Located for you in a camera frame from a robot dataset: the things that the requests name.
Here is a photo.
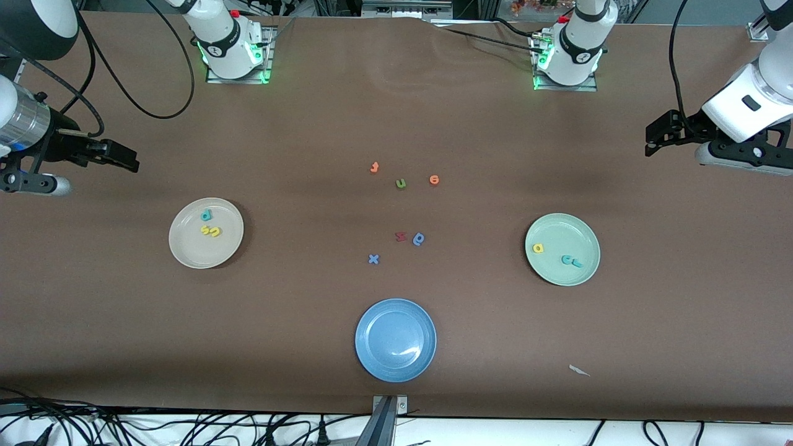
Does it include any beige brown plate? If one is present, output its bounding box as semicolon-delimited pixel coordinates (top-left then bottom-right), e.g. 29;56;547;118
169;198;245;269

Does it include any light green plate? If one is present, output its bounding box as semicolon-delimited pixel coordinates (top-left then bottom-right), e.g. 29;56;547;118
525;213;601;287

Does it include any orange leaf decoration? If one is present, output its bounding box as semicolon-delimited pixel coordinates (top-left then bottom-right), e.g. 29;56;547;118
509;0;558;16

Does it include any grey power strip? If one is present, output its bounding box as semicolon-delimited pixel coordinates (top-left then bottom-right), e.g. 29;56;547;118
361;0;453;18

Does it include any blue plate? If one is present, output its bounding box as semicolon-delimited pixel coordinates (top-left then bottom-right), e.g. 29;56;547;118
355;299;437;383

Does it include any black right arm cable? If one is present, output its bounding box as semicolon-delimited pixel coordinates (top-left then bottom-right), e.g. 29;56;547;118
0;0;196;138

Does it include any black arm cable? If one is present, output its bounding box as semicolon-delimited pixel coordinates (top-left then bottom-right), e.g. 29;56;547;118
0;0;196;138
669;0;691;118

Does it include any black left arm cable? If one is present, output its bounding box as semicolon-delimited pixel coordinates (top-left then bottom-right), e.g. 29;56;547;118
669;0;691;118

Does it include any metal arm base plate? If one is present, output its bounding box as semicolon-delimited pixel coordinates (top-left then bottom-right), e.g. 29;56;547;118
206;26;274;85
532;31;598;92

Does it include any black cable on table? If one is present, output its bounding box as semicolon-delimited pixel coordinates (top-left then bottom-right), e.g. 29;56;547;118
434;26;541;51
493;17;537;39

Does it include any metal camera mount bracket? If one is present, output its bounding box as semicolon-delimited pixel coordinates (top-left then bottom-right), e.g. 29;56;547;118
356;395;408;446

